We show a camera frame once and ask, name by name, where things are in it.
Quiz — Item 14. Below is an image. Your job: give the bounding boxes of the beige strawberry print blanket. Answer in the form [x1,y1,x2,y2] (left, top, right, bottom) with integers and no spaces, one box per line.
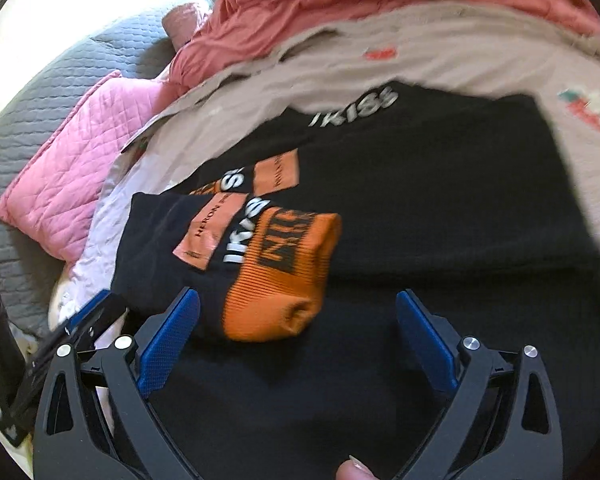
[120,0,600,281]

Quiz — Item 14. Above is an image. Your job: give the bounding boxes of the pale lilac sheet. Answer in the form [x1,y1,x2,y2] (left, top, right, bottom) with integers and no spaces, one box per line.
[47,110,201,343]

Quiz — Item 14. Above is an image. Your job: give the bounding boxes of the person's right hand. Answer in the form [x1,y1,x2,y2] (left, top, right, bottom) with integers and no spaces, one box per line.
[336,455,376,480]

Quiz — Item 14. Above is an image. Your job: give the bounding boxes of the pink quilted pillow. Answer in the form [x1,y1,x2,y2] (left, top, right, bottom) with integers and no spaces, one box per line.
[0,71,181,262]

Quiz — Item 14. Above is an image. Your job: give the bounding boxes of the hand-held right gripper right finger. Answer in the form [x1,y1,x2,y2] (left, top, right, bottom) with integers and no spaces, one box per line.
[396,289,568,480]

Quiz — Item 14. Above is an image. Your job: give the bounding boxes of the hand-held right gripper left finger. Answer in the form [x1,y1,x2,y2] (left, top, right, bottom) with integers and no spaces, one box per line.
[32,287,203,480]

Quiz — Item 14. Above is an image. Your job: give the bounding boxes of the small dusty pink cushion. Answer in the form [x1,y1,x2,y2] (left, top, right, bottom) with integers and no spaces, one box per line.
[162,2,212,42]

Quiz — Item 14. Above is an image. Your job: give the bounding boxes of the black printed sweatshirt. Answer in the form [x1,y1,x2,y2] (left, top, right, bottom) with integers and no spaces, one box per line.
[114,80,600,480]

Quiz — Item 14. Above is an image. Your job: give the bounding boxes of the coral red duvet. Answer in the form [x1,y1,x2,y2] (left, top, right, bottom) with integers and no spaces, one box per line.
[172,0,600,87]

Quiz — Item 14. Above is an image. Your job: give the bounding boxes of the grey quilted bedspread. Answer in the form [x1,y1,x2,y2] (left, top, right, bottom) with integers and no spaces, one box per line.
[0,7,181,336]

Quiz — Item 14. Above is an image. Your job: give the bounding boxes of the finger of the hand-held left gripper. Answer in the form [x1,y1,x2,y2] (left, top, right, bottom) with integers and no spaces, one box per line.
[30,291,127,376]

